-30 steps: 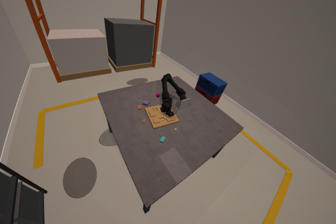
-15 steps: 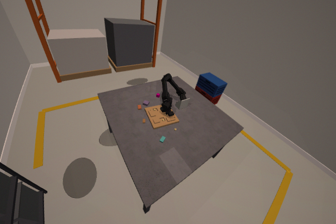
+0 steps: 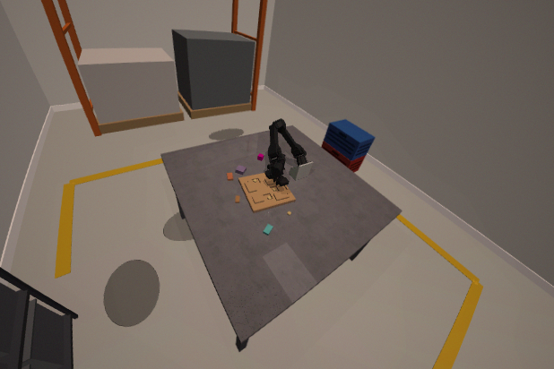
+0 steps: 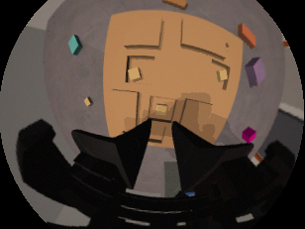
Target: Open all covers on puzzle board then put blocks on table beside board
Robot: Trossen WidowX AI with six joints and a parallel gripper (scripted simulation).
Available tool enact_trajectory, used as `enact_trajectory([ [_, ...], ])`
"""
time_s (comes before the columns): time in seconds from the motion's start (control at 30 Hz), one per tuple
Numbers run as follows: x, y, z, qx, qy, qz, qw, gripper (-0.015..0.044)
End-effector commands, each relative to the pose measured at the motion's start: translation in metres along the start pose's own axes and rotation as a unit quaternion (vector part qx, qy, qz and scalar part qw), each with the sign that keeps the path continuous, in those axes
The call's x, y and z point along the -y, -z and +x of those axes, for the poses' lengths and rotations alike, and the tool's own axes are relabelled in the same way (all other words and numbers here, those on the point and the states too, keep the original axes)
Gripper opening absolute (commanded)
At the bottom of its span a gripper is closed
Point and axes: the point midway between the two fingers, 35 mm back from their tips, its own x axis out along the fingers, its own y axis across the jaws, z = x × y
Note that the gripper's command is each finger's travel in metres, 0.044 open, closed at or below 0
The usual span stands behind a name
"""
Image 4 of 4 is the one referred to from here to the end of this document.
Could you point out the teal rectangular block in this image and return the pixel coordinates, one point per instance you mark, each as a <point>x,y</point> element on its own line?
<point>74,45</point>

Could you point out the magenta cube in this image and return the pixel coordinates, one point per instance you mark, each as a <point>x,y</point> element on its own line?
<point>249,134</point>

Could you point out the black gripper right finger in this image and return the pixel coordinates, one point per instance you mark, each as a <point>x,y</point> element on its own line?
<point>197,158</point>

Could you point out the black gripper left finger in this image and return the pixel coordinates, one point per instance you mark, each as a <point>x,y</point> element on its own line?
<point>125,151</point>

